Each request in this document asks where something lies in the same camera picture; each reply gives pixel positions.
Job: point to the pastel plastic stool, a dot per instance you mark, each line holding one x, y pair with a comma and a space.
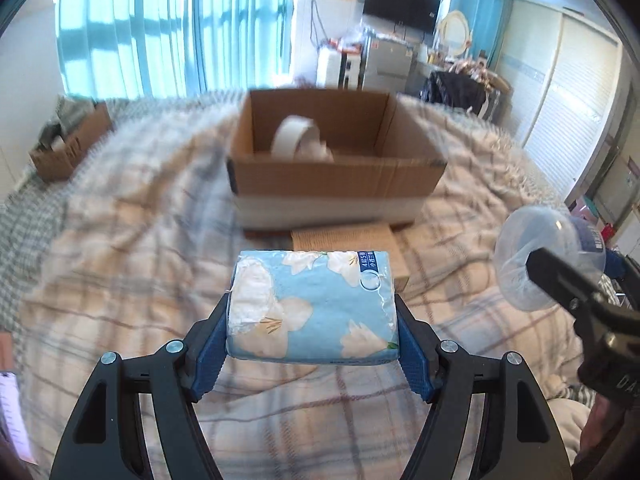
589, 214

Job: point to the green gingham bed sheet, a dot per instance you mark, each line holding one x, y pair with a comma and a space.
30, 240

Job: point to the white sliding-door wardrobe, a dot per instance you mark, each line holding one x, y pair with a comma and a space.
555, 100

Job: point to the clutter in small box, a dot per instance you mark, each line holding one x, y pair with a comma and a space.
65, 120

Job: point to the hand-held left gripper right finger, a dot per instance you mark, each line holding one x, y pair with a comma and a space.
417, 360

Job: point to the clear plastic bag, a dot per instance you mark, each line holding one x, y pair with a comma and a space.
359, 32

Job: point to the person's right hand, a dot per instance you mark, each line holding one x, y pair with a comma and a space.
595, 425

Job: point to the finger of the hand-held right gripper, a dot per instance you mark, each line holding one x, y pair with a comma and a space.
622, 275
560, 280

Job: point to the wide turquoise curtain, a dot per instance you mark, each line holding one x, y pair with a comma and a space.
125, 30

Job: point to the chair with black jacket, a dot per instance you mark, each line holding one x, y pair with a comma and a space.
455, 92

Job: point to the narrow turquoise curtain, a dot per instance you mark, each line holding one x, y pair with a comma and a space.
482, 10

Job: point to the smartphone with lit screen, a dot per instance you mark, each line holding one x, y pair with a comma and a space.
15, 415

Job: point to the clear plastic container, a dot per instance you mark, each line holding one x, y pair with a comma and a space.
520, 240

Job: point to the small rectangular carton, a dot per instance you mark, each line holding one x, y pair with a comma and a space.
350, 237

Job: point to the black wall television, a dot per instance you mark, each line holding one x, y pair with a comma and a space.
400, 2

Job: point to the oval white vanity mirror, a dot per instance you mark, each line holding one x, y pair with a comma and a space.
454, 32

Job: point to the large cardboard box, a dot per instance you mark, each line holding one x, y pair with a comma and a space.
330, 185

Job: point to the blue floral tissue pack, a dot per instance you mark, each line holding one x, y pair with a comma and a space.
310, 310

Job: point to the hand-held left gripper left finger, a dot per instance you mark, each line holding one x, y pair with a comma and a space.
207, 357

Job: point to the beige plaid blanket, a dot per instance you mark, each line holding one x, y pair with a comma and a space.
150, 260

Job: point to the small silver fridge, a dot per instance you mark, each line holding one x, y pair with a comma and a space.
387, 65

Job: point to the white suitcase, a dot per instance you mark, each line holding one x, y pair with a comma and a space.
337, 70

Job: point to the white tape roll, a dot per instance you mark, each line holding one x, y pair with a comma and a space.
295, 135

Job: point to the small cardboard box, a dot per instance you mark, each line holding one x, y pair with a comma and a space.
65, 155

